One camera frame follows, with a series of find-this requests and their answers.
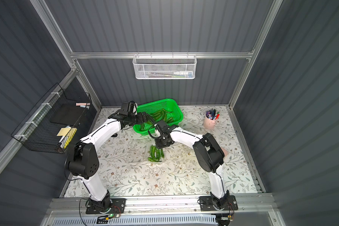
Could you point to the yellow sticky notes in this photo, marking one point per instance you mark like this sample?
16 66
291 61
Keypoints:
64 131

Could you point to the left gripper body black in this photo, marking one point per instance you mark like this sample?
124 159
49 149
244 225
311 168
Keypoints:
140 119

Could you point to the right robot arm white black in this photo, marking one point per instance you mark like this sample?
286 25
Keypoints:
209 154

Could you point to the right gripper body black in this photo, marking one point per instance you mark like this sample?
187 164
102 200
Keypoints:
160 140

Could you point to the green plastic basket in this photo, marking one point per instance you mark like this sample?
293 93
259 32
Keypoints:
169 104

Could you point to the pink case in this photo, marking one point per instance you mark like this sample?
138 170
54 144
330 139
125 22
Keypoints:
225 152

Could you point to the pink pen cup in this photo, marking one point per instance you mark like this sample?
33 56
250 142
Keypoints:
211 117

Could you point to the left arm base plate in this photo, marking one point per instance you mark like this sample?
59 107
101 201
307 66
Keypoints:
107 206

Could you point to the black wire wall basket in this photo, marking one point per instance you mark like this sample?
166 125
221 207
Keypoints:
38 134

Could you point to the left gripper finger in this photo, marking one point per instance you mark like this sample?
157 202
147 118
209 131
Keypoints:
144 116
142 121

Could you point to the green pepper long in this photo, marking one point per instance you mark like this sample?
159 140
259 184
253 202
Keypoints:
166 111

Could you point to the black notebook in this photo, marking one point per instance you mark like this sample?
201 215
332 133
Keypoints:
68 115

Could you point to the clear pepper container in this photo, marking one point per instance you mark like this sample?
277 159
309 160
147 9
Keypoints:
154 154

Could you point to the white wire wall basket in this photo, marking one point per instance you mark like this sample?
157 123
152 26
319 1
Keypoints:
165 67

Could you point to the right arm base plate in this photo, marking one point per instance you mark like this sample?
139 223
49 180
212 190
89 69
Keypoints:
211 203

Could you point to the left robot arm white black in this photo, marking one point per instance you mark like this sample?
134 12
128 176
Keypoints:
82 160

